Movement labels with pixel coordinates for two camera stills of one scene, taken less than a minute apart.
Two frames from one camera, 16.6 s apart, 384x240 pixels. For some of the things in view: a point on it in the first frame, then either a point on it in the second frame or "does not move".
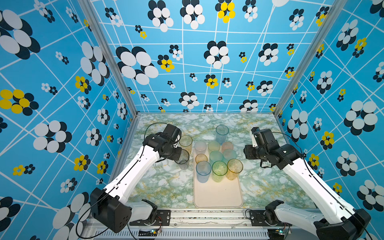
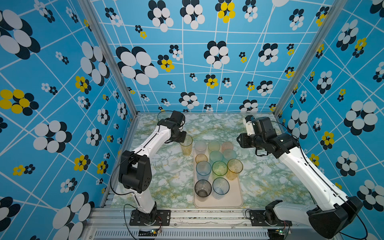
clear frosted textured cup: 200,147 does not move
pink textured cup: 227,145 does not move
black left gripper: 176,157 to 182,139
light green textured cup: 214,146 does not move
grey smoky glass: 183,159 to 202,188
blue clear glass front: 203,169 does not move
